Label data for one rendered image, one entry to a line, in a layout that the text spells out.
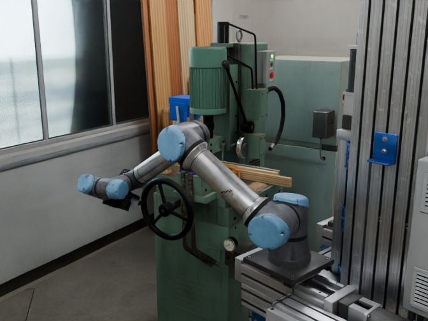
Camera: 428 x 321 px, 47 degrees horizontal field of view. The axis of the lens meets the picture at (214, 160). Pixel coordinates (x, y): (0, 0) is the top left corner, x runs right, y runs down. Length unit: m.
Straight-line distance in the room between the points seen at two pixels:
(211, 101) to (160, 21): 1.64
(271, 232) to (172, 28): 2.72
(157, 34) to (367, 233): 2.55
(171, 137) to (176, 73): 2.44
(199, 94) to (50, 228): 1.59
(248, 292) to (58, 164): 1.89
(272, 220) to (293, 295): 0.31
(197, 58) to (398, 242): 1.20
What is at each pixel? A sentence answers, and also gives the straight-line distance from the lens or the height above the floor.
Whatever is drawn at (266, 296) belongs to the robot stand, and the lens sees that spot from 1.79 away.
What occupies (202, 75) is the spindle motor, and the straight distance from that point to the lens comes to 2.28.
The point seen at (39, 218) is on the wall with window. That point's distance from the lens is 3.37.
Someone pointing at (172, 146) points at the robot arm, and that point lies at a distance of 1.60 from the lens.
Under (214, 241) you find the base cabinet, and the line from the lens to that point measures 2.34.
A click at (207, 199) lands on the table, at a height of 0.86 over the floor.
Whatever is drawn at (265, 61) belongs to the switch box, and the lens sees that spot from 2.51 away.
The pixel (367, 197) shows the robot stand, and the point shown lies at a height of 1.06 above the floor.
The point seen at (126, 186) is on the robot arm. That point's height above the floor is 1.00.
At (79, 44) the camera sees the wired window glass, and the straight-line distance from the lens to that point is 3.53.
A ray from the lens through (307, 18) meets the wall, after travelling 4.62.
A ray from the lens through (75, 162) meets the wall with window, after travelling 3.47.
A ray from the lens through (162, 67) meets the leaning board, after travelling 3.83.
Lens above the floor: 1.58
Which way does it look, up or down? 15 degrees down
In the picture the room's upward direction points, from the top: straight up
